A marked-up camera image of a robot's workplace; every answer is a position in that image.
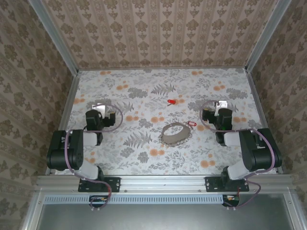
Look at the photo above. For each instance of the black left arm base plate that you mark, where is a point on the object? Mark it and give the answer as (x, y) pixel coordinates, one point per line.
(115, 184)

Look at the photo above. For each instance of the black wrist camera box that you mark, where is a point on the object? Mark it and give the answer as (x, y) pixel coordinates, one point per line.
(206, 116)
(111, 119)

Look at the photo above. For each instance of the aluminium front rail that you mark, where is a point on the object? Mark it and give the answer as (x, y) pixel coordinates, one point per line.
(163, 183)

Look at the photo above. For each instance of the metal key holder with rings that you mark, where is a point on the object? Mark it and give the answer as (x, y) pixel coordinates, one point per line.
(170, 141)

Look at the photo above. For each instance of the aluminium right side rail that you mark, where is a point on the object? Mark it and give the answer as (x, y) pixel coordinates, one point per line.
(260, 107)

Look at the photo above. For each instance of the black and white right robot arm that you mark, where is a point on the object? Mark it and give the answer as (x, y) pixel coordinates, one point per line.
(254, 153)

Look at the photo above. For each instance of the aluminium corner post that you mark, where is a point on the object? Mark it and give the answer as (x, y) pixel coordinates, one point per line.
(54, 36)
(268, 36)

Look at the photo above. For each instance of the aluminium back rail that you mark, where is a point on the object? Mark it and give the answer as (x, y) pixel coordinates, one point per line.
(163, 68)

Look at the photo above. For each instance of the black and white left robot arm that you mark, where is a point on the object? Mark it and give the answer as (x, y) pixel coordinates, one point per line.
(76, 148)

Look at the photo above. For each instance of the grey metal panel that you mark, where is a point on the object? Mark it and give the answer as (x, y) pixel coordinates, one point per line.
(156, 218)

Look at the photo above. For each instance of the aluminium rail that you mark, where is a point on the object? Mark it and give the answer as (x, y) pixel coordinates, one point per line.
(163, 183)
(163, 68)
(64, 119)
(260, 107)

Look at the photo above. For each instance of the floral patterned table cover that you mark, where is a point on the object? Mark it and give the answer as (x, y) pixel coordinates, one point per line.
(144, 95)

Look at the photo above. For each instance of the aluminium right corner post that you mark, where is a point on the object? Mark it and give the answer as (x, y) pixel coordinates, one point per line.
(268, 36)

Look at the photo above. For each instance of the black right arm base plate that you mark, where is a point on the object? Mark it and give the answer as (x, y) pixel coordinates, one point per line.
(211, 184)

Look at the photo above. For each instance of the aluminium left corner post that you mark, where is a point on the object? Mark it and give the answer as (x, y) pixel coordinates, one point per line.
(54, 36)

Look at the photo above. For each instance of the aluminium frame bar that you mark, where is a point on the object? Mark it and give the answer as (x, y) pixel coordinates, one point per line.
(298, 213)
(31, 213)

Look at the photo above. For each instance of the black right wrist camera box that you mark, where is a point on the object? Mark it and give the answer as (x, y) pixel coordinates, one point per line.
(206, 116)

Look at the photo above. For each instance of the aluminium left side rail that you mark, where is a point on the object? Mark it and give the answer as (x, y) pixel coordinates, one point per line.
(64, 119)

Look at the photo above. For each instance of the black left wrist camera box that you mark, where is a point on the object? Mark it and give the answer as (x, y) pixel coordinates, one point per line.
(111, 119)

